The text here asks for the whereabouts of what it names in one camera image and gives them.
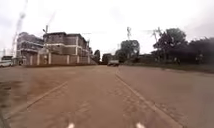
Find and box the round dark tree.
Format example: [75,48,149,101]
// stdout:
[101,52,113,65]

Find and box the pale vehicle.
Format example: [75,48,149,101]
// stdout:
[107,59,120,67]

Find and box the small dark tree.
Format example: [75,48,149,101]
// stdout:
[93,49,101,64]

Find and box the tall dark tree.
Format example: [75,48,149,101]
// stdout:
[114,39,141,64]

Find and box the red brick path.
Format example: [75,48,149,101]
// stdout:
[4,65,184,128]

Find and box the lattice mast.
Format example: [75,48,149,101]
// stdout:
[126,26,132,41]

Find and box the weedy grass strip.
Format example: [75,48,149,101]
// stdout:
[24,62,98,68]

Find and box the brown multi-storey building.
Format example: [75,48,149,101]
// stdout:
[42,31,93,65]

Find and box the utility pole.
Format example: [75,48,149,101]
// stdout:
[151,27,163,44]
[42,24,49,34]

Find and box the pale kerb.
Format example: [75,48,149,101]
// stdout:
[4,79,71,119]

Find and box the row of dark trees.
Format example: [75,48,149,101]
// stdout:
[151,27,214,65]

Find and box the brown paved road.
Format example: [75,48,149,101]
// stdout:
[115,65,214,128]

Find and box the unfinished concrete building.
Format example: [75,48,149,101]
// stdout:
[15,31,45,66]

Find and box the brown paved ground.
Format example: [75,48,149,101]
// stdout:
[0,65,96,118]

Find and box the grass verge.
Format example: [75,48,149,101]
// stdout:
[128,62,214,75]

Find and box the construction crane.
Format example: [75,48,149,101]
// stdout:
[10,0,29,58]

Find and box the white car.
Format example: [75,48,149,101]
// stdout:
[0,59,15,68]

